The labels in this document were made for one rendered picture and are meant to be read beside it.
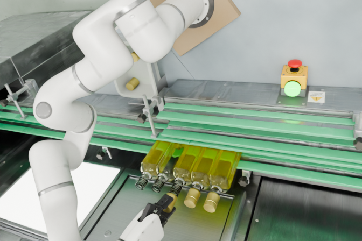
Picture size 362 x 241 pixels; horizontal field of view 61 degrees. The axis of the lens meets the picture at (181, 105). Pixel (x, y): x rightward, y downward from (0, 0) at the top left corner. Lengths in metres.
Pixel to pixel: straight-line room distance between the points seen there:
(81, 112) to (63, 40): 1.10
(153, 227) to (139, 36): 0.47
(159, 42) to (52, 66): 1.19
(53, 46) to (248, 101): 1.21
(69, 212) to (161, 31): 0.50
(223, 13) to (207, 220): 0.63
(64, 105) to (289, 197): 0.75
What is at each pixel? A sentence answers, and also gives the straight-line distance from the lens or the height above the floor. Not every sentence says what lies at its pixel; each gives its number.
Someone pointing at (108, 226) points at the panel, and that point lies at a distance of 1.09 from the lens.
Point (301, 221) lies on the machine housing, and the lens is 1.06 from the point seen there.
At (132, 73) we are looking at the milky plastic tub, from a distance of 1.22.
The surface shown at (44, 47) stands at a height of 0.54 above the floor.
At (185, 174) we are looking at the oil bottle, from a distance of 0.94.
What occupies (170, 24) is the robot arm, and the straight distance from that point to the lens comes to 0.77.
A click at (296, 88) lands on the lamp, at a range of 0.94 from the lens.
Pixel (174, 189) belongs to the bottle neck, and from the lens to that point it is 0.92.
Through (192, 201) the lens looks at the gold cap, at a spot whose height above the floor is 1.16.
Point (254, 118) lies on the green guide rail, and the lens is 0.93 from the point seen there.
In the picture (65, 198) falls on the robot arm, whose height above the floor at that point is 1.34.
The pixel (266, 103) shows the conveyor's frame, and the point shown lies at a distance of 0.96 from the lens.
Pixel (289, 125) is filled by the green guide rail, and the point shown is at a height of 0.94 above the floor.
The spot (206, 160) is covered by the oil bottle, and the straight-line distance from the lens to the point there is 0.97.
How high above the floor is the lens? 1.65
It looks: 47 degrees down
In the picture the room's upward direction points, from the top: 146 degrees counter-clockwise
